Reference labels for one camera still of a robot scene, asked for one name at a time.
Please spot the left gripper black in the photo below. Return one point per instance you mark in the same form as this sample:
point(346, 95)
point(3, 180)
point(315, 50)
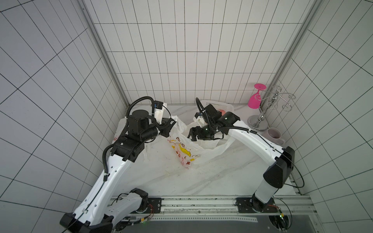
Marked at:
point(167, 126)

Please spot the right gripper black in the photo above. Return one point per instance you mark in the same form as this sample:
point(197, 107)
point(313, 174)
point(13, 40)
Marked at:
point(196, 133)

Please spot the white printed plastic bag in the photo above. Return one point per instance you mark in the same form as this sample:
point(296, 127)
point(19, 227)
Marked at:
point(192, 153)

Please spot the white basket perforated plastic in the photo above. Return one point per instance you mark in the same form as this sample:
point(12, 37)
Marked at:
point(218, 105)

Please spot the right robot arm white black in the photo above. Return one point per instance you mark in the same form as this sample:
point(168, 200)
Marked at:
point(280, 160)

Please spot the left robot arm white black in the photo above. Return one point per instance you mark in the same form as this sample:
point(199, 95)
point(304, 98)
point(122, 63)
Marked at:
point(144, 122)

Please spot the stack of printed plastic bags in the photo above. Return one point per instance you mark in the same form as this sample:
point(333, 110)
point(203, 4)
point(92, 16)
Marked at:
point(128, 147)

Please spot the metal glass rack stand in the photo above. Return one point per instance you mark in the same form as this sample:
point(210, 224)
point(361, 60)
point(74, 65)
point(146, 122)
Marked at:
point(269, 101)

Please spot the pink wine glass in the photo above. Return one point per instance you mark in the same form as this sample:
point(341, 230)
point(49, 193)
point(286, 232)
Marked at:
point(255, 100)

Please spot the pale pink mug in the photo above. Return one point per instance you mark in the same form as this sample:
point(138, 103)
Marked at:
point(275, 136)

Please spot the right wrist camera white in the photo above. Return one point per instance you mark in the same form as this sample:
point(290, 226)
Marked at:
point(200, 121)

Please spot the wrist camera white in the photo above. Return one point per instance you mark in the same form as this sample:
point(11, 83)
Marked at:
point(200, 121)
point(159, 108)

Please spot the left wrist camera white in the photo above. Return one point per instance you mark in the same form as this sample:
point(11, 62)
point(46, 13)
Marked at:
point(159, 108)

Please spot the aluminium mounting rail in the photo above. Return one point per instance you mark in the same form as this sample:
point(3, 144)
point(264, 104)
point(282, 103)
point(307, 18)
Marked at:
point(226, 206)

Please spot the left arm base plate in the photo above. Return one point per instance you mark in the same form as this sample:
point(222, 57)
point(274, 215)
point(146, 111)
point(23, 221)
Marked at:
point(153, 206)

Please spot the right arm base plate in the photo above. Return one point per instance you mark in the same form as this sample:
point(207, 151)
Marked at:
point(247, 205)

